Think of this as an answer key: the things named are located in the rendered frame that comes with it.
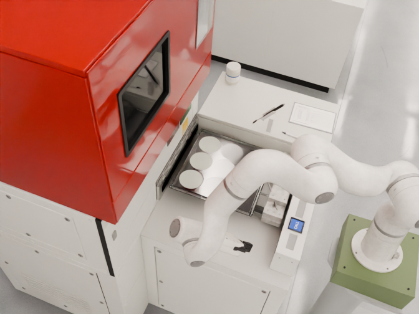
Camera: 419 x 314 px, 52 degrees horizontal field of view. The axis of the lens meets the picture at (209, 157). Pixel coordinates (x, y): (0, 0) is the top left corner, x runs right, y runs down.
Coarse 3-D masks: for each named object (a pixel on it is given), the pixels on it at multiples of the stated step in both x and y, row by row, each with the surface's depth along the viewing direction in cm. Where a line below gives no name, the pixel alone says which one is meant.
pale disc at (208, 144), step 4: (208, 136) 200; (212, 136) 201; (200, 140) 199; (204, 140) 199; (208, 140) 199; (212, 140) 199; (216, 140) 199; (200, 144) 197; (204, 144) 197; (208, 144) 197; (212, 144) 198; (216, 144) 198; (220, 144) 198; (204, 148) 196; (208, 148) 196; (212, 148) 196; (216, 148) 196; (208, 152) 194; (212, 152) 194
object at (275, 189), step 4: (272, 188) 186; (276, 188) 186; (280, 188) 186; (276, 192) 185; (280, 192) 185; (284, 192) 185; (288, 196) 184; (268, 204) 180; (272, 204) 180; (272, 208) 179; (280, 208) 179; (284, 208) 180; (264, 220) 176; (268, 220) 176; (272, 220) 175; (272, 224) 177; (276, 224) 176
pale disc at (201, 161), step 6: (192, 156) 192; (198, 156) 192; (204, 156) 192; (210, 156) 193; (192, 162) 190; (198, 162) 190; (204, 162) 190; (210, 162) 191; (198, 168) 188; (204, 168) 188
